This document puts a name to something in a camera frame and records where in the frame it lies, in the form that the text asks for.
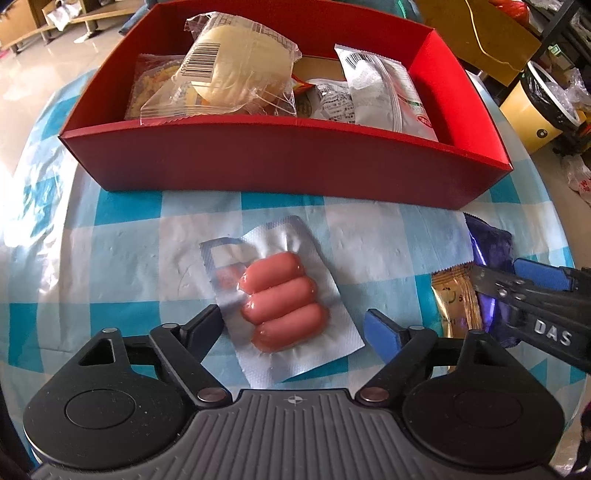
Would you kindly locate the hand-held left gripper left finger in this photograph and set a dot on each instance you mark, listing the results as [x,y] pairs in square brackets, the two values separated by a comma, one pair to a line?
[205,327]

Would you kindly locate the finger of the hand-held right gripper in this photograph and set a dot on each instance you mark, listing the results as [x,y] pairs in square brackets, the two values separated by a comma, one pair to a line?
[496,284]
[542,273]

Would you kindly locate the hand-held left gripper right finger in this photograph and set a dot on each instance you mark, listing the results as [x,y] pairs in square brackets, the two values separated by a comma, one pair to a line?
[381,330]

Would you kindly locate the purple snack packet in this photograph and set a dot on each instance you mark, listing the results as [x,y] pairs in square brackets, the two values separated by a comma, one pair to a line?
[489,244]

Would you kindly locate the gold snack packet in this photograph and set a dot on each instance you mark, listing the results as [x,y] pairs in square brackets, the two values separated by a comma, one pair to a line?
[455,300]

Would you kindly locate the sausage packet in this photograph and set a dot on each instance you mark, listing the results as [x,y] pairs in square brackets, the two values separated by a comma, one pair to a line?
[281,295]

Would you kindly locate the red cardboard box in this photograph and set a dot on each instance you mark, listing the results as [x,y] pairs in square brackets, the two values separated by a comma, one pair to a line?
[277,157]

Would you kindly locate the white snack packet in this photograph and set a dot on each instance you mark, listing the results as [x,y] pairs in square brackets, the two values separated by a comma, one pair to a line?
[383,92]

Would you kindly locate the clear yellow chips packet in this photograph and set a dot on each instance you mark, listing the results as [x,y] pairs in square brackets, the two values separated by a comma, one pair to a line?
[152,87]

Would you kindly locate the clear bun packet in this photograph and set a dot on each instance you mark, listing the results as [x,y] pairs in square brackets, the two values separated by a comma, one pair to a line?
[240,60]

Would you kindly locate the white plastic bag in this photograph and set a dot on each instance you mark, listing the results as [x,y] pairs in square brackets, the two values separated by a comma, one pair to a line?
[60,16]
[581,180]

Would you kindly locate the blue checked tablecloth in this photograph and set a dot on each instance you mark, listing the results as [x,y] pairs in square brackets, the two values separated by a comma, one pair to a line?
[115,240]

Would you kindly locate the yellow trash bin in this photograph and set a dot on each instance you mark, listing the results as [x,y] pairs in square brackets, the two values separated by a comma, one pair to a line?
[526,120]

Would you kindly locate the grey printed snack packet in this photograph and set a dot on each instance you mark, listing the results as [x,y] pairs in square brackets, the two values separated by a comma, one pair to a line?
[337,104]

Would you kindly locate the yellow and red snack packet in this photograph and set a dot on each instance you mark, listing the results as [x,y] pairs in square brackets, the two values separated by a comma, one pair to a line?
[305,99]

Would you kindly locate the black metal rack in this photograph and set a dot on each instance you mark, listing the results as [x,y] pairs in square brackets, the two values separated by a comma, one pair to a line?
[554,27]

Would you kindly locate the red plastic bag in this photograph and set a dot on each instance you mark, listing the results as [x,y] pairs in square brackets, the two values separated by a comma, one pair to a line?
[510,9]

